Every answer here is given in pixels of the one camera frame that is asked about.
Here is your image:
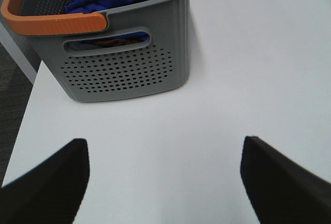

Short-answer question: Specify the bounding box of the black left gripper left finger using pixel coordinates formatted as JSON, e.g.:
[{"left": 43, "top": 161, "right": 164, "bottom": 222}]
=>
[{"left": 1, "top": 139, "right": 90, "bottom": 223}]

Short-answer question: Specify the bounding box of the brown towel in basket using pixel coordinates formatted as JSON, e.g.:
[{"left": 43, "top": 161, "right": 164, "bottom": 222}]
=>
[{"left": 92, "top": 38, "right": 143, "bottom": 48}]

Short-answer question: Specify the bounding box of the grey perforated plastic basket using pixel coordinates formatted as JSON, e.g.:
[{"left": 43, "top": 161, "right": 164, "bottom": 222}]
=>
[{"left": 19, "top": 0, "right": 189, "bottom": 102}]

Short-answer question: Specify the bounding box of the orange basket handle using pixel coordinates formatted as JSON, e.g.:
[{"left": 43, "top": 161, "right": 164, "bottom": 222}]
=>
[{"left": 1, "top": 0, "right": 108, "bottom": 36}]

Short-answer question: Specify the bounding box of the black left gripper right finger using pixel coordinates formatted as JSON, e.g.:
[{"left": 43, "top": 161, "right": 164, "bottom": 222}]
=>
[{"left": 240, "top": 136, "right": 330, "bottom": 223}]

